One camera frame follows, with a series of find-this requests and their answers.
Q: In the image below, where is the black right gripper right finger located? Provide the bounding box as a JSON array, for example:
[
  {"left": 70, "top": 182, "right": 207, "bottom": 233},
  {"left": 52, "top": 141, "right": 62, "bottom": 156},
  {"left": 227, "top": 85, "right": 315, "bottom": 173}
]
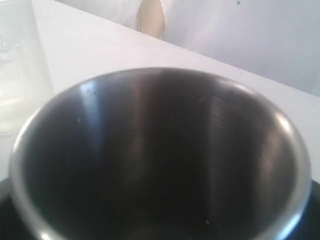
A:
[{"left": 285, "top": 180, "right": 320, "bottom": 240}]

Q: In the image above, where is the frosted translucent plastic container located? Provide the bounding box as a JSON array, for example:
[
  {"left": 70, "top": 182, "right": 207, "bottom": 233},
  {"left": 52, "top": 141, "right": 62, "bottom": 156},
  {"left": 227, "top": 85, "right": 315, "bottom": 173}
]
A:
[{"left": 0, "top": 0, "right": 54, "bottom": 136}]

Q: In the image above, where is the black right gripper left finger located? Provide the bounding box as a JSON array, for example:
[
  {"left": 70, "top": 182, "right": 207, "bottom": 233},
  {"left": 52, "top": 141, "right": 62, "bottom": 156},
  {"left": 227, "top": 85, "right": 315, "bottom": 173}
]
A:
[{"left": 0, "top": 179, "right": 36, "bottom": 240}]

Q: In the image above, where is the stainless steel cup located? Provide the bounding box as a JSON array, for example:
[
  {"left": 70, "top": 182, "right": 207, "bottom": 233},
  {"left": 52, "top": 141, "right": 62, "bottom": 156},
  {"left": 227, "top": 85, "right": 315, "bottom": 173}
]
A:
[{"left": 9, "top": 68, "right": 312, "bottom": 240}]

